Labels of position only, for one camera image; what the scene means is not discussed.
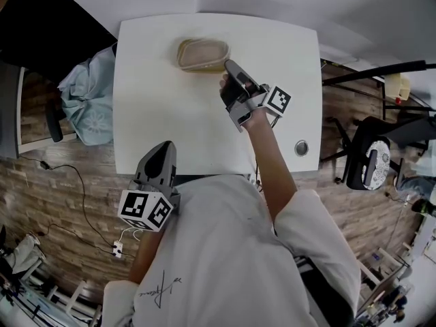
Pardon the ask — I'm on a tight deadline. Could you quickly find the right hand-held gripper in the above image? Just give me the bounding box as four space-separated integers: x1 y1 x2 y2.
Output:
223 59 292 134

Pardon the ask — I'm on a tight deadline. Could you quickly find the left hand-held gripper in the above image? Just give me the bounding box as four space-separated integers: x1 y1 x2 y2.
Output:
117 140 181 233

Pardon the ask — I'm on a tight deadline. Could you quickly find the tan shallow tray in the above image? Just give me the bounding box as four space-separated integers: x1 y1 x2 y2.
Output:
176 37 228 75

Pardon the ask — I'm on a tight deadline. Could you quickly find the person's right forearm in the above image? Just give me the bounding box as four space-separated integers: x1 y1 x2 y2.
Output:
243 109 297 217

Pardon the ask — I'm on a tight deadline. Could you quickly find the person's left forearm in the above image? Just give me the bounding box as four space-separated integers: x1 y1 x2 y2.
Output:
128 230 164 284

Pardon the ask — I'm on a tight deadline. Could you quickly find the white table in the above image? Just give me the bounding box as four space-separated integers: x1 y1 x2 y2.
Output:
112 12 324 176

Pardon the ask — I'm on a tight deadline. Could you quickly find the light blue cloth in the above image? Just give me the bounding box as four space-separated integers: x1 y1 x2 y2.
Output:
57 44 117 146

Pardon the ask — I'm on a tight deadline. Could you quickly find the person's white t-shirt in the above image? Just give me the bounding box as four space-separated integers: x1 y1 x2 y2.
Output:
102 174 362 327

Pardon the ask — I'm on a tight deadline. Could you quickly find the grey desk with black legs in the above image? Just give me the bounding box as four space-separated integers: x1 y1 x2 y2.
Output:
320 58 436 115

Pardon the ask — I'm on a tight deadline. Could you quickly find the white wooden rack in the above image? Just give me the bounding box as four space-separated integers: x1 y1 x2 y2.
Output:
27 270 103 323

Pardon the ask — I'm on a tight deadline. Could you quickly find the cream plastic object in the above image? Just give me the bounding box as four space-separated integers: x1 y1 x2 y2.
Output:
386 73 411 106

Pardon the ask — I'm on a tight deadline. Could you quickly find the patterned round seat cushion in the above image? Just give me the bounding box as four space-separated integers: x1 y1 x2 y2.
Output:
360 140 391 191

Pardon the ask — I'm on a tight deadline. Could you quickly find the black mesh office chair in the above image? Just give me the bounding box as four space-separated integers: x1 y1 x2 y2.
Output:
322 114 436 192

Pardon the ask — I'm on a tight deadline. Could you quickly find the black high-back office chair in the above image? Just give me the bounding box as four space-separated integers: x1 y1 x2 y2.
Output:
0 0 119 143

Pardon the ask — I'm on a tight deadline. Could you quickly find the light wooden shelf rack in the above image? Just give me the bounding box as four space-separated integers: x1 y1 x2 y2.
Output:
357 240 436 327

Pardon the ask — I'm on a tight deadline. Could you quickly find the white cable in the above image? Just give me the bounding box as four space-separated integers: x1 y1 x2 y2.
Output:
119 228 144 243

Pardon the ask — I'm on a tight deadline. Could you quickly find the black cable with adapter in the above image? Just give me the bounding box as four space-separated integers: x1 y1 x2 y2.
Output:
18 157 115 251

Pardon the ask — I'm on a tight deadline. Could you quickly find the dark desk with white frame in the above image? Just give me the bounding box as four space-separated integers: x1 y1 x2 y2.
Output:
0 61 78 159

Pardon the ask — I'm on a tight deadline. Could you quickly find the black bag strap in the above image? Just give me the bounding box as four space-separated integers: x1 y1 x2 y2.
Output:
296 255 357 327

